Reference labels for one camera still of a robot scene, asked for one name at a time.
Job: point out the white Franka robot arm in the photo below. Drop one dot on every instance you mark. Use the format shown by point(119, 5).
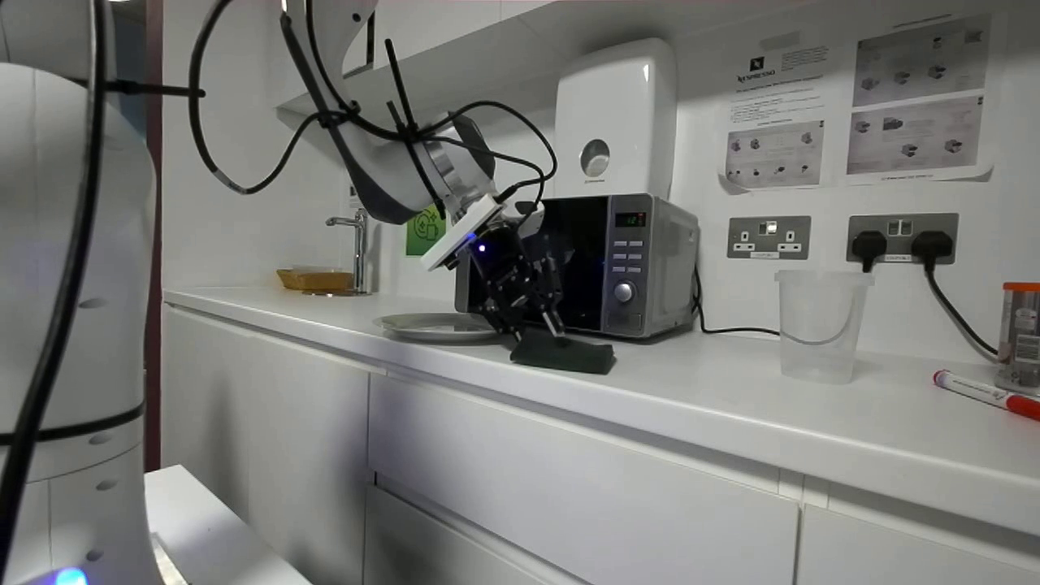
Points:
point(67, 269)

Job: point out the grey round plate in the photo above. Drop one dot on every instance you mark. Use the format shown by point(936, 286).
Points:
point(434, 325)

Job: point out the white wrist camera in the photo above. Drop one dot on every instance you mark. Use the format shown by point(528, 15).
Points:
point(466, 230)

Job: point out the red white marker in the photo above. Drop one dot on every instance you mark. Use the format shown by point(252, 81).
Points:
point(978, 391)

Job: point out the white paper towel dispenser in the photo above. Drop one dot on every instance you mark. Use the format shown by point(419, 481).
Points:
point(613, 109)

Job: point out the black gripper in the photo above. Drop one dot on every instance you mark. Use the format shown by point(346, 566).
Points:
point(525, 263)

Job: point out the silver socket with plugs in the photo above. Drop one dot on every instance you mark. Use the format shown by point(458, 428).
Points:
point(898, 221)

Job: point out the silver double wall socket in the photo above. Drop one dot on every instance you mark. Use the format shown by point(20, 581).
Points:
point(767, 236)

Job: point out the jar with orange lid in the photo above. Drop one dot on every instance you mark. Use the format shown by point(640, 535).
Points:
point(1022, 336)

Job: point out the white narrow drawer front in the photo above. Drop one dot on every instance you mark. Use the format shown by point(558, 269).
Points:
point(922, 558)

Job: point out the clear plastic cup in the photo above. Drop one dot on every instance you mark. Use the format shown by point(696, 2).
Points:
point(820, 325)

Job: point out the black power plug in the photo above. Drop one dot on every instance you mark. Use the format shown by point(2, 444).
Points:
point(869, 248)

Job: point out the white robot mounting table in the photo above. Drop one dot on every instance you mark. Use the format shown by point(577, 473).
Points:
point(207, 529)

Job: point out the dark green cloth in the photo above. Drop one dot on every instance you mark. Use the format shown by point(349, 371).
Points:
point(570, 355)

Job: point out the chrome sink faucet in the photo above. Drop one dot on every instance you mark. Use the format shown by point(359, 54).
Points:
point(366, 254)

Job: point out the silver microwave oven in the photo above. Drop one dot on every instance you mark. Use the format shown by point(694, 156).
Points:
point(650, 269)

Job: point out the white wide drawer front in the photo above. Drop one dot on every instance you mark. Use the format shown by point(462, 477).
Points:
point(604, 487)

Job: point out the white low drawer front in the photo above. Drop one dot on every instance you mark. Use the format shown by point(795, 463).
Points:
point(434, 554)

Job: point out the white cabinet door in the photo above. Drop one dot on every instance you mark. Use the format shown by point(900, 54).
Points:
point(272, 434)

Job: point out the amber shallow tray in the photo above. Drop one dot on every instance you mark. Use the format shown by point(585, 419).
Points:
point(317, 280)

